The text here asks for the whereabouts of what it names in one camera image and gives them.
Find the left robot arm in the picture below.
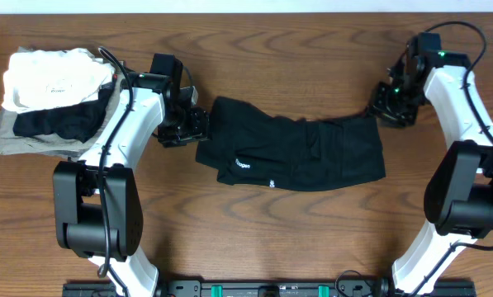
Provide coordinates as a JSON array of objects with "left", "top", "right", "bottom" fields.
[{"left": 53, "top": 73, "right": 207, "bottom": 296}]

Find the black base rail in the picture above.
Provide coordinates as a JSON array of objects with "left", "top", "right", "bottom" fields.
[{"left": 61, "top": 278, "right": 477, "bottom": 297}]

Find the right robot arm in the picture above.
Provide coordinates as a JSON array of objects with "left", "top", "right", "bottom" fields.
[{"left": 371, "top": 48, "right": 493, "bottom": 296}]

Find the beige folded garment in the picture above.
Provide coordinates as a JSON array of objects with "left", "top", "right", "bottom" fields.
[{"left": 0, "top": 73, "right": 124, "bottom": 158}]

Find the black folded garment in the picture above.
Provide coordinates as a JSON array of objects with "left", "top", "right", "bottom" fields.
[{"left": 12, "top": 82, "right": 116, "bottom": 143}]

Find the black t-shirt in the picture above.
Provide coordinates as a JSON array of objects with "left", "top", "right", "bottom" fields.
[{"left": 196, "top": 97, "right": 386, "bottom": 191}]

